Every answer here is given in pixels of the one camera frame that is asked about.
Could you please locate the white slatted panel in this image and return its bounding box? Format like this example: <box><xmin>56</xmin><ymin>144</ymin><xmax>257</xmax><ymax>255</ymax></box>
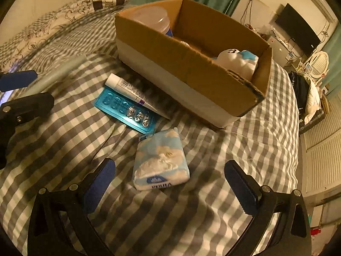
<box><xmin>300</xmin><ymin>112</ymin><xmax>341</xmax><ymax>198</ymax></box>

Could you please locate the hanging black cable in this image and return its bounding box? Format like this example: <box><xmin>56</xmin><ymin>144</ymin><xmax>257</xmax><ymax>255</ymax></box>
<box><xmin>241</xmin><ymin>0</ymin><xmax>253</xmax><ymax>25</ymax></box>

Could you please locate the blue cloud-print tissue packet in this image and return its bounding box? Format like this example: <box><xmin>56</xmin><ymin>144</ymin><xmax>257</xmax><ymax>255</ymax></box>
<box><xmin>133</xmin><ymin>127</ymin><xmax>190</xmax><ymax>191</ymax></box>

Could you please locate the black garment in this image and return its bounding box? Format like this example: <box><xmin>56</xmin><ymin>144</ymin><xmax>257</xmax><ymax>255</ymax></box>
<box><xmin>290</xmin><ymin>72</ymin><xmax>309</xmax><ymax>112</ymax></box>

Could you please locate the black television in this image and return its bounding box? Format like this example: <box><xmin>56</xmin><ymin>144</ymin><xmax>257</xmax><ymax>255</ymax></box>
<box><xmin>275</xmin><ymin>3</ymin><xmax>321</xmax><ymax>57</ymax></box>

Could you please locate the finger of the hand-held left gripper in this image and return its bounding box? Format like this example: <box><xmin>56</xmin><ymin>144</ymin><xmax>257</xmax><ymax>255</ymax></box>
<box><xmin>0</xmin><ymin>70</ymin><xmax>38</xmax><ymax>92</ymax></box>
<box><xmin>0</xmin><ymin>92</ymin><xmax>55</xmax><ymax>170</ymax></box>

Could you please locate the cardboard box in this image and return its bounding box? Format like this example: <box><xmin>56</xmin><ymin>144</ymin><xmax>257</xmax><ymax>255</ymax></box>
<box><xmin>114</xmin><ymin>0</ymin><xmax>273</xmax><ymax>128</ymax></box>

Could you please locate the white cabinet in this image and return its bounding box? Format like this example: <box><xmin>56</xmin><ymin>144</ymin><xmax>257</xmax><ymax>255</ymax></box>
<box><xmin>266</xmin><ymin>29</ymin><xmax>301</xmax><ymax>67</ymax></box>

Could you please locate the white oval mirror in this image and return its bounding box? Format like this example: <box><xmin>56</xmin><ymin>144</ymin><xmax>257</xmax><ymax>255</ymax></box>
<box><xmin>310</xmin><ymin>51</ymin><xmax>329</xmax><ymax>79</ymax></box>

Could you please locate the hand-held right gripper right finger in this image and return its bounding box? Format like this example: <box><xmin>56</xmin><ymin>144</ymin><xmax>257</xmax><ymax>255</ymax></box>
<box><xmin>224</xmin><ymin>160</ymin><xmax>312</xmax><ymax>256</ymax></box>

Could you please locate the grey checked bed sheet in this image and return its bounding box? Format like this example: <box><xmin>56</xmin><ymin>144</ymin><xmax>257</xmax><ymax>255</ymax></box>
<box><xmin>0</xmin><ymin>4</ymin><xmax>300</xmax><ymax>256</ymax></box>

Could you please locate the clear plastic tube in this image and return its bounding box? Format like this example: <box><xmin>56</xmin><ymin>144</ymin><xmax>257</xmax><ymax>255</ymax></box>
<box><xmin>33</xmin><ymin>53</ymin><xmax>87</xmax><ymax>94</ymax></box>

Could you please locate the blue blister pack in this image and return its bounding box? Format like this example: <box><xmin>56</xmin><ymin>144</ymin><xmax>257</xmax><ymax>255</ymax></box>
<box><xmin>94</xmin><ymin>87</ymin><xmax>157</xmax><ymax>135</ymax></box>

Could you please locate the floral patterned pillow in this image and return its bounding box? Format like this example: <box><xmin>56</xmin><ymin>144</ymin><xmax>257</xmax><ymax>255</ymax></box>
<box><xmin>0</xmin><ymin>0</ymin><xmax>139</xmax><ymax>67</ymax></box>

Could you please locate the white ointment tube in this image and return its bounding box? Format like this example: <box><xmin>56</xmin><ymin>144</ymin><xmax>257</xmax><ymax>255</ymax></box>
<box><xmin>106</xmin><ymin>74</ymin><xmax>163</xmax><ymax>114</ymax></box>

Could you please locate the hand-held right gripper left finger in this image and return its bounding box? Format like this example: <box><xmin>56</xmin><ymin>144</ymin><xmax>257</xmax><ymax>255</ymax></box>
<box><xmin>27</xmin><ymin>158</ymin><xmax>116</xmax><ymax>256</ymax></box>

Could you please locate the clear lidded plastic container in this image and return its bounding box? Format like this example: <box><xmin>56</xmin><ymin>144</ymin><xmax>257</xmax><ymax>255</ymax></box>
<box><xmin>132</xmin><ymin>7</ymin><xmax>173</xmax><ymax>36</ymax></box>

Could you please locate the white garment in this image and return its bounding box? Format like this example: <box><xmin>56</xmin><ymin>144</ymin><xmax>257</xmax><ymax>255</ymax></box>
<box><xmin>304</xmin><ymin>83</ymin><xmax>324</xmax><ymax>124</ymax></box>

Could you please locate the white and blue plush toy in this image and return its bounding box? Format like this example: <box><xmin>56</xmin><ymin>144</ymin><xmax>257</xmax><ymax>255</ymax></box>
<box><xmin>213</xmin><ymin>48</ymin><xmax>259</xmax><ymax>81</ymax></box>

